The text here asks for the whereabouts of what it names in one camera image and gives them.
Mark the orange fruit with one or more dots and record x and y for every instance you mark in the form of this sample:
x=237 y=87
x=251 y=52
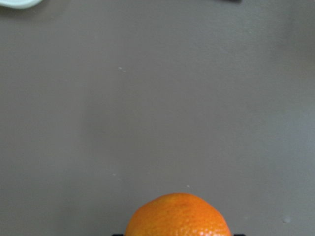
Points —
x=177 y=214

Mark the green bowl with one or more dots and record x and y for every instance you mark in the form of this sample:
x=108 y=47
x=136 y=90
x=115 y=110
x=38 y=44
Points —
x=19 y=4

